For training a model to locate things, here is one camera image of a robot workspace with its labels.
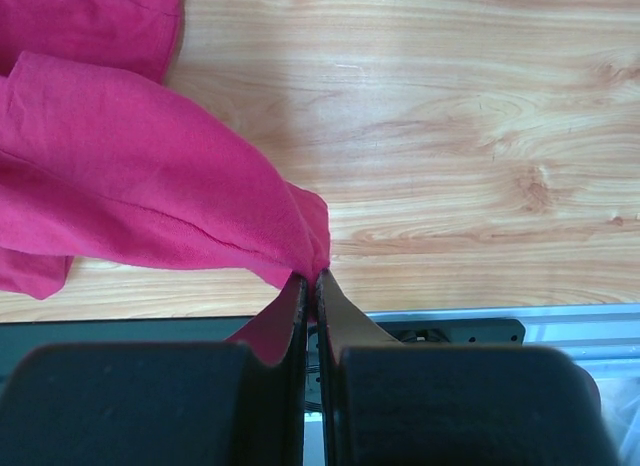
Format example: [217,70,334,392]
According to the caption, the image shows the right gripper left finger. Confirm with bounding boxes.
[1,275,308,465]

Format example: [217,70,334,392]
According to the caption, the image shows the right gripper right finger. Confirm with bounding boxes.
[316,271,619,465]

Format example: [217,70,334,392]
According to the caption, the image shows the magenta t shirt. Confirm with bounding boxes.
[0,0,332,367]

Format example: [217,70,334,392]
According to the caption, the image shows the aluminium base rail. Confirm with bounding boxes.
[299,301,640,466]

